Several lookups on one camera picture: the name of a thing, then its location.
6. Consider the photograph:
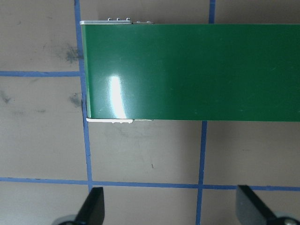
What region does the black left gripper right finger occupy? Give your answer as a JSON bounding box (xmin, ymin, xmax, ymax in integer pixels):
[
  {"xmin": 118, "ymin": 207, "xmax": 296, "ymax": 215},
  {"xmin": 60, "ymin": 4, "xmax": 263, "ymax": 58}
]
[{"xmin": 235, "ymin": 185, "xmax": 277, "ymax": 225}]

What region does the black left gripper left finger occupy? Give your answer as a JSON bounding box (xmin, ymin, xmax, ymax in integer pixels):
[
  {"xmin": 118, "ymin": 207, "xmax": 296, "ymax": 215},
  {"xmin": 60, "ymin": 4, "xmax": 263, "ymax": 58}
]
[{"xmin": 75, "ymin": 187, "xmax": 105, "ymax": 225}]

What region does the green conveyor belt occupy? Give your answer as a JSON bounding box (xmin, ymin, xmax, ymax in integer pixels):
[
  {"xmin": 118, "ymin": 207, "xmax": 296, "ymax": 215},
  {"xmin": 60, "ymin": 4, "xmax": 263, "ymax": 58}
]
[{"xmin": 80, "ymin": 21, "xmax": 300, "ymax": 123}]

